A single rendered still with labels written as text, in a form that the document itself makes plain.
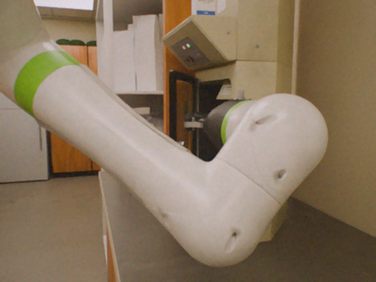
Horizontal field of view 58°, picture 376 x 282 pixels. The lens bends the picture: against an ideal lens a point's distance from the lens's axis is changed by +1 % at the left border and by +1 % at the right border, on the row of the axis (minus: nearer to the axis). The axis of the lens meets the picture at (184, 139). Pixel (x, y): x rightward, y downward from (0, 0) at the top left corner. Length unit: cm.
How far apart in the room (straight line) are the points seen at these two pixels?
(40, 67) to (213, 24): 44
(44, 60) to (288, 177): 38
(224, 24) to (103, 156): 50
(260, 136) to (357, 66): 79
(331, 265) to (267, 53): 52
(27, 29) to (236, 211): 40
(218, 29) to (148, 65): 128
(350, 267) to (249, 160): 56
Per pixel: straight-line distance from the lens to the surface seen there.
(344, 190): 120
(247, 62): 86
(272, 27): 90
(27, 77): 55
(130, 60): 217
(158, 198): 41
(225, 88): 96
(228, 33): 84
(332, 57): 124
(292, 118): 39
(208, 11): 90
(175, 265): 82
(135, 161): 43
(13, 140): 578
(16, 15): 55
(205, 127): 59
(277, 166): 39
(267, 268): 83
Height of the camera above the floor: 132
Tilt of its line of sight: 7 degrees down
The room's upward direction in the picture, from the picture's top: straight up
